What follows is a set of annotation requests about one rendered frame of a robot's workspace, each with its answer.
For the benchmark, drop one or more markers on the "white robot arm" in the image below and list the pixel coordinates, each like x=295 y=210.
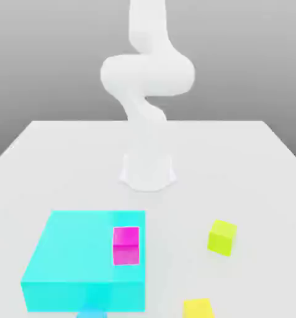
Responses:
x=147 y=74

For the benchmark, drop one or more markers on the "small magenta cube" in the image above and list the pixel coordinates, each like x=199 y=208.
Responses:
x=126 y=246

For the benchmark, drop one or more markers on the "small lime green cube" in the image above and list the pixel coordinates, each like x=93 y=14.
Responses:
x=221 y=238

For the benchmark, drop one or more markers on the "small yellow cube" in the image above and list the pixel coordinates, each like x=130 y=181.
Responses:
x=197 y=309

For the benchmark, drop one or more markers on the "small light blue cube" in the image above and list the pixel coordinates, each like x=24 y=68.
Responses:
x=91 y=314

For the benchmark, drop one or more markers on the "large cyan box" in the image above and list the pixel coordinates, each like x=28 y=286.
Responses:
x=73 y=253

